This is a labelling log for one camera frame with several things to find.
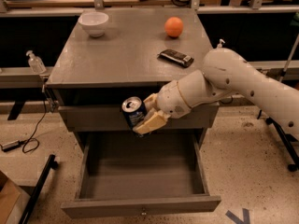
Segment black metal leg right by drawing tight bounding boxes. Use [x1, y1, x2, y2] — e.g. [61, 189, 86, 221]
[266, 118, 299, 172]

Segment white ceramic bowl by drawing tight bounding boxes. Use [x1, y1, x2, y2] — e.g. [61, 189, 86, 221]
[78, 11, 109, 37]

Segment open grey lower drawer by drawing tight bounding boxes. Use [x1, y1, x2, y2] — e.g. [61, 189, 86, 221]
[62, 130, 221, 218]

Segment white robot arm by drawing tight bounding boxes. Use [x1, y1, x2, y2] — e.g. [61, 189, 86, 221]
[133, 48, 299, 139]

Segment dark snack bar wrapper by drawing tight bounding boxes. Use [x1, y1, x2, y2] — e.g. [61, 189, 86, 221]
[158, 49, 194, 68]

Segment white pump bottle right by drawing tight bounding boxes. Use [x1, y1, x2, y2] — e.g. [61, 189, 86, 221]
[217, 39, 225, 48]

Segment orange fruit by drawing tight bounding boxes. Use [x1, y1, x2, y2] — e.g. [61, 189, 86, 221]
[164, 17, 183, 38]

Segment black power cable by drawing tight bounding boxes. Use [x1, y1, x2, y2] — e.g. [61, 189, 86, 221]
[21, 87, 50, 155]

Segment black metal leg left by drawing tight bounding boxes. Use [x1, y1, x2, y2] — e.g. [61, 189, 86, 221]
[18, 154, 58, 224]

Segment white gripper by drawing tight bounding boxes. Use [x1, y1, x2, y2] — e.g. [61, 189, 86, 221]
[133, 80, 191, 134]

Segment black metal leg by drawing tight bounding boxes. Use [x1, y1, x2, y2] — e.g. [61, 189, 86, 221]
[266, 118, 299, 172]
[18, 154, 58, 224]

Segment black power adapter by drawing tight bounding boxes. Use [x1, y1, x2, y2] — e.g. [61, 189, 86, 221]
[0, 141, 20, 152]

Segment cardboard box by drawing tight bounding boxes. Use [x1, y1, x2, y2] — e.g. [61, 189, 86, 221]
[0, 171, 30, 224]

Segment grabber stick tool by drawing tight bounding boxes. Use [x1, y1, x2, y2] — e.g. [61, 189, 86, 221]
[278, 33, 299, 82]

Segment grey wooden drawer cabinet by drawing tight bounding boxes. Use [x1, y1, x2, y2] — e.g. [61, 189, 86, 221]
[46, 7, 212, 147]

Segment blue pepsi can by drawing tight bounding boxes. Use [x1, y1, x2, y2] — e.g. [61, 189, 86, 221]
[121, 96, 147, 129]

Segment clear sanitizer bottle left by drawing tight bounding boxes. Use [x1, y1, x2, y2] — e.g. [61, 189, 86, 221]
[26, 50, 46, 74]

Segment closed grey upper drawer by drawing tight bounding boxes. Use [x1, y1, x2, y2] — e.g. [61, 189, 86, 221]
[59, 104, 219, 132]

